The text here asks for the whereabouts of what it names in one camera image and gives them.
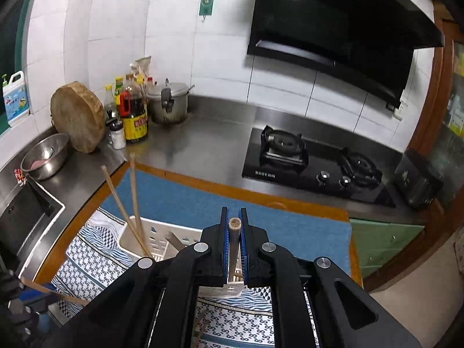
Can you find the black range hood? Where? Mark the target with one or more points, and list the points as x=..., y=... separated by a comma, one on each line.
x=326, y=25

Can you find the assorted small packaged boxes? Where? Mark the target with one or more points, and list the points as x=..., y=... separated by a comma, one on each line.
x=456, y=98

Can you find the large dark soy sauce bottle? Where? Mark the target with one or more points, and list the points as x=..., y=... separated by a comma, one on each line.
x=136, y=123

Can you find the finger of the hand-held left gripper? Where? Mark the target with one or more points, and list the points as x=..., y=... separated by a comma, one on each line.
x=25, y=313
x=11, y=284

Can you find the white wall socket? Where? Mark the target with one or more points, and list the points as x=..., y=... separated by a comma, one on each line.
x=400, y=110

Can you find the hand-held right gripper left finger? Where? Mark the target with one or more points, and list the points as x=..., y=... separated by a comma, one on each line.
x=225, y=253

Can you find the metal pressure cooker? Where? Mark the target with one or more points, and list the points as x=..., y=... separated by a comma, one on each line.
x=170, y=103

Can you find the green wall hook sticker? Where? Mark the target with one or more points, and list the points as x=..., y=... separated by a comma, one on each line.
x=206, y=6

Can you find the wooden glass-door cabinet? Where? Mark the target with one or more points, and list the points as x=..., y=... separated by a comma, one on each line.
x=440, y=79

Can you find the light wooden chopstick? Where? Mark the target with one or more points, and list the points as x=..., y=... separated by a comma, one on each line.
x=54, y=293
x=123, y=206
x=135, y=203
x=234, y=246
x=201, y=333
x=177, y=241

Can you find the white shaker with black cap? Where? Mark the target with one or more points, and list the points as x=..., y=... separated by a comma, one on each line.
x=118, y=137

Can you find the clear plastic food bag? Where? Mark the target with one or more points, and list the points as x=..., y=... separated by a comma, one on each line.
x=142, y=67

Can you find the white plastic utensil holder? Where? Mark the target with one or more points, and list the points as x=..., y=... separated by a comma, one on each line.
x=159, y=232

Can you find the stainless steel sink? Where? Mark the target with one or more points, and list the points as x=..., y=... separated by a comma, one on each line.
x=25, y=221

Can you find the black rectangular container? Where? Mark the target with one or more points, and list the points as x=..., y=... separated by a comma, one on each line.
x=418, y=181

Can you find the black gas stove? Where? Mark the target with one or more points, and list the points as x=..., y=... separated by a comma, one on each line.
x=311, y=166

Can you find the round wooden cutting board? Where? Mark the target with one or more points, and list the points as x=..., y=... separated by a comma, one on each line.
x=76, y=116

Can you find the stainless steel bowl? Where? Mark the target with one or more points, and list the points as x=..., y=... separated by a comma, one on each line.
x=45, y=156

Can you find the green cabinet front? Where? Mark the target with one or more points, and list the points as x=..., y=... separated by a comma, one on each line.
x=384, y=246

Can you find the red and white small cloth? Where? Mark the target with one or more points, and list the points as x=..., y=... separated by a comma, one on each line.
x=20, y=177

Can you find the green window frame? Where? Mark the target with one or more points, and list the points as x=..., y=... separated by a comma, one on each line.
x=14, y=25

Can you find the blue patterned woven mat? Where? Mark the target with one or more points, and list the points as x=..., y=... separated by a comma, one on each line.
x=282, y=232

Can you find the white detergent bottle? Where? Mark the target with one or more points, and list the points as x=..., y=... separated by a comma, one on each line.
x=15, y=101

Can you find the green-label bottle with yellow cap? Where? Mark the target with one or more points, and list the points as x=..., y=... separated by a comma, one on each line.
x=119, y=90

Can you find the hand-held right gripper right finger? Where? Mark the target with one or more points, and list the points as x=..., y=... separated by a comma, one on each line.
x=243, y=253

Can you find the clear bottle with yellow cap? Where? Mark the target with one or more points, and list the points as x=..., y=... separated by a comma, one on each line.
x=110, y=101

